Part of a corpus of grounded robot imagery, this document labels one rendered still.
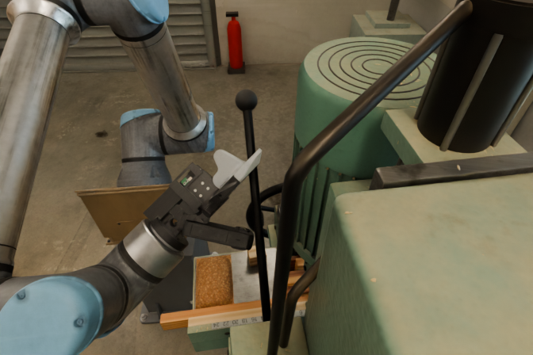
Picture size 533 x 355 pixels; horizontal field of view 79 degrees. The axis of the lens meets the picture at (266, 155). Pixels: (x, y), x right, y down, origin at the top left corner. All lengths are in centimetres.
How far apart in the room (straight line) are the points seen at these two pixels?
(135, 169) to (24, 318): 81
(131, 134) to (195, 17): 244
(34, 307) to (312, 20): 340
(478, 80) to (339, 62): 19
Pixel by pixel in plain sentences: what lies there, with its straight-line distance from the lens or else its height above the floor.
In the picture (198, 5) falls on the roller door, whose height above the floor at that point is 66.
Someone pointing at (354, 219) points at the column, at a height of 152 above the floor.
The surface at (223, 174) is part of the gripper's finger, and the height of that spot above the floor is 132.
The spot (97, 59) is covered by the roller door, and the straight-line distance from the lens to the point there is 397.
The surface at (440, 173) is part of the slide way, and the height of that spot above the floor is 152.
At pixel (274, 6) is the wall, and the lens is 350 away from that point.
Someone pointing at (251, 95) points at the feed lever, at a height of 141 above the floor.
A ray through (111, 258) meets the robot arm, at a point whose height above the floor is 123.
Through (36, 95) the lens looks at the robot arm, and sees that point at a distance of 63.
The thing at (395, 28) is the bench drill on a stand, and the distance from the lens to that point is 291.
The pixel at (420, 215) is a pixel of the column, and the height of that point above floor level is 152.
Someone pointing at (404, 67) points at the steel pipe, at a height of 159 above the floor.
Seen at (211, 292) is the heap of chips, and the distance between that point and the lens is 83.
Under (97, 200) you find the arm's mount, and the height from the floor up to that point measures 81.
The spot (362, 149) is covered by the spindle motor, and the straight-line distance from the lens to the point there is 34.
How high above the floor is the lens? 167
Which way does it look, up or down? 42 degrees down
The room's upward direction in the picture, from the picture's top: straight up
